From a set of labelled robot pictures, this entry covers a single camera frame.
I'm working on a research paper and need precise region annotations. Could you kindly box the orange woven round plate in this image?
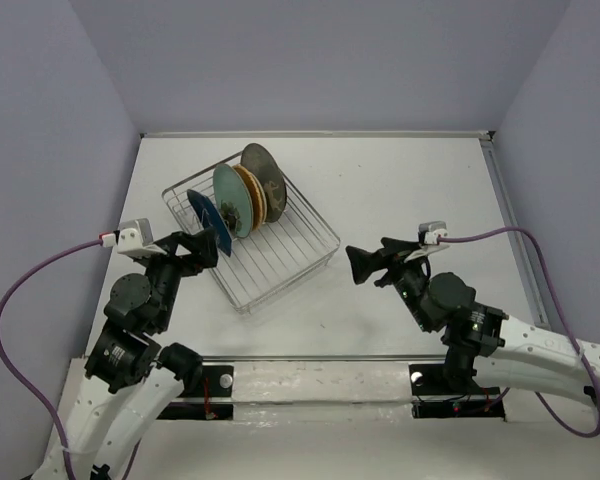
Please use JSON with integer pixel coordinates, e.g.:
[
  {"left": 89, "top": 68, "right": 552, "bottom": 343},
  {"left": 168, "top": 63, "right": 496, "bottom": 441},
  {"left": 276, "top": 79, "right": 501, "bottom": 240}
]
[{"left": 233, "top": 165, "right": 267, "bottom": 231}]

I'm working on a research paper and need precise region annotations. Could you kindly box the metal wire dish rack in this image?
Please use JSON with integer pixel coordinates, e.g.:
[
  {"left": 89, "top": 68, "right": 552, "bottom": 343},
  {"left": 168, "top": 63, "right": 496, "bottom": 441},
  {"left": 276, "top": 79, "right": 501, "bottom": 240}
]
[{"left": 161, "top": 162, "right": 341, "bottom": 315}]

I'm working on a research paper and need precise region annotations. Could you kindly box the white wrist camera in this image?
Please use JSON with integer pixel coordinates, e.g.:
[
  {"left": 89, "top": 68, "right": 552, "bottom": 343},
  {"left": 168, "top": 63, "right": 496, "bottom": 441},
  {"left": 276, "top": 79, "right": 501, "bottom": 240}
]
[
  {"left": 407, "top": 221, "right": 448, "bottom": 260},
  {"left": 99, "top": 218, "right": 166, "bottom": 259}
]

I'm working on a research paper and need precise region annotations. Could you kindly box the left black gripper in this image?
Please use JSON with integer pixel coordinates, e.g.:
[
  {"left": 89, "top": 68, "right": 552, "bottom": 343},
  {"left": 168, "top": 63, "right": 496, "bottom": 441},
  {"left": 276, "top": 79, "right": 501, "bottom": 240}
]
[{"left": 139, "top": 224, "right": 220, "bottom": 329}]

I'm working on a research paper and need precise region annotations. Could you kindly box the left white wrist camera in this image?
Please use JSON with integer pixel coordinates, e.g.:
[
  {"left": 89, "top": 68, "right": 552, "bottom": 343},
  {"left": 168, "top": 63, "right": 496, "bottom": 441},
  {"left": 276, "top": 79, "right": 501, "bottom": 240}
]
[{"left": 99, "top": 218, "right": 166, "bottom": 259}]

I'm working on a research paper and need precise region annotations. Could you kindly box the grey reindeer plate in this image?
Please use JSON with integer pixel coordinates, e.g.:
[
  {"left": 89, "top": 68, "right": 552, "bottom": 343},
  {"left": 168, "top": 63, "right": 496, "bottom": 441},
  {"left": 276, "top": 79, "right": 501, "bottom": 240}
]
[{"left": 240, "top": 143, "right": 287, "bottom": 223}]

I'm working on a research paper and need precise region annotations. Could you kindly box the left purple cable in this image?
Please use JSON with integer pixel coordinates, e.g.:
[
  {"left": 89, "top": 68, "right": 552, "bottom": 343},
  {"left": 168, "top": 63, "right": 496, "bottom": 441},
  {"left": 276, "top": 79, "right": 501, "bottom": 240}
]
[{"left": 0, "top": 237, "right": 141, "bottom": 480}]

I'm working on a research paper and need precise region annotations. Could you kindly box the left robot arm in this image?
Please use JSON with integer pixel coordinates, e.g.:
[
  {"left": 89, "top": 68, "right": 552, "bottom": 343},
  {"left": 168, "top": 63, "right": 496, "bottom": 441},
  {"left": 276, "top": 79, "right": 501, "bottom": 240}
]
[{"left": 33, "top": 219, "right": 218, "bottom": 479}]

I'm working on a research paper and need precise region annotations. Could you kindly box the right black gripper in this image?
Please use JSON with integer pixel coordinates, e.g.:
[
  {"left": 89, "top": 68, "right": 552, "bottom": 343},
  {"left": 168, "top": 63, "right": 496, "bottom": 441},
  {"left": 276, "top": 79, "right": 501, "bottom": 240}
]
[{"left": 343, "top": 236, "right": 431, "bottom": 332}]

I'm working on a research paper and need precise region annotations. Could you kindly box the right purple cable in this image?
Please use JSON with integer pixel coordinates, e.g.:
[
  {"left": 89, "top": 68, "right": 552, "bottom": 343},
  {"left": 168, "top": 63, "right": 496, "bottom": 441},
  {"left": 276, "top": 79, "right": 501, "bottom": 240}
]
[{"left": 437, "top": 227, "right": 600, "bottom": 439}]

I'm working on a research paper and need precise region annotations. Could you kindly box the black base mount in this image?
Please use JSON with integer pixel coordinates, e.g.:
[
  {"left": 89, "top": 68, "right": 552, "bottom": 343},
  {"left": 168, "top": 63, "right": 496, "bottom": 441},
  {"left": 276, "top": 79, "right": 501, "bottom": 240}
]
[
  {"left": 158, "top": 364, "right": 234, "bottom": 421},
  {"left": 409, "top": 363, "right": 506, "bottom": 419}
]

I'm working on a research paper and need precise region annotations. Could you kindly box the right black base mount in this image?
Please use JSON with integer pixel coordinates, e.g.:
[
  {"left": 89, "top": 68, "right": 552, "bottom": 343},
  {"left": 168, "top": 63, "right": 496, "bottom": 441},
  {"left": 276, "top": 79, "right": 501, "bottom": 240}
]
[{"left": 409, "top": 363, "right": 506, "bottom": 419}]

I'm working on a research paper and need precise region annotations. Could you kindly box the teal flower plate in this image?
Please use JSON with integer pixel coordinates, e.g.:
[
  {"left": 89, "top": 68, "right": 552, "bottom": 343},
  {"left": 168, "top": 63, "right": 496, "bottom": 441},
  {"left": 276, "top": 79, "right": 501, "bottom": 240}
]
[{"left": 213, "top": 164, "right": 254, "bottom": 239}]

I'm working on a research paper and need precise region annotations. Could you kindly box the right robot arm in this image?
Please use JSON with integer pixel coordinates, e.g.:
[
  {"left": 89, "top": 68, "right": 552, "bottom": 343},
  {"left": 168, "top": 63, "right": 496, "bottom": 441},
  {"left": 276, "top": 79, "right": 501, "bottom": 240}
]
[{"left": 345, "top": 229, "right": 600, "bottom": 408}]

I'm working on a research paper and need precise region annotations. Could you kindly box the purple cable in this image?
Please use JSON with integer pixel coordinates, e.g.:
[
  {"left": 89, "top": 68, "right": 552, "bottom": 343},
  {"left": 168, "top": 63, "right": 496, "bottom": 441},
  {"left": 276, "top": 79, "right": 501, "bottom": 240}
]
[
  {"left": 437, "top": 227, "right": 600, "bottom": 439},
  {"left": 0, "top": 237, "right": 141, "bottom": 480}
]

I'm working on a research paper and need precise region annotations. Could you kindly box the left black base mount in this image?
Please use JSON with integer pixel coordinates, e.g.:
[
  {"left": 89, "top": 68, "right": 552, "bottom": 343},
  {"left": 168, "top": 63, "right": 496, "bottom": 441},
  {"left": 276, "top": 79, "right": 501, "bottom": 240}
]
[{"left": 158, "top": 364, "right": 234, "bottom": 421}]

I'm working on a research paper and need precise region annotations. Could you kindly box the dark blue leaf plate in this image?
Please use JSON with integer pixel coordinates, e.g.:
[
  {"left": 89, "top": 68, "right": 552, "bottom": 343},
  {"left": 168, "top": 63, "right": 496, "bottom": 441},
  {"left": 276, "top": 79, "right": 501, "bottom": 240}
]
[{"left": 187, "top": 189, "right": 232, "bottom": 257}]

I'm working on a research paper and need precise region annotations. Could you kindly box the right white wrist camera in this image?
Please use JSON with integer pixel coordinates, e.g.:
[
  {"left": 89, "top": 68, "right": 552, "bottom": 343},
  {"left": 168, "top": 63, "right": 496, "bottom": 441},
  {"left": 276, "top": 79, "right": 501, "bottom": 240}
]
[{"left": 407, "top": 221, "right": 448, "bottom": 260}]

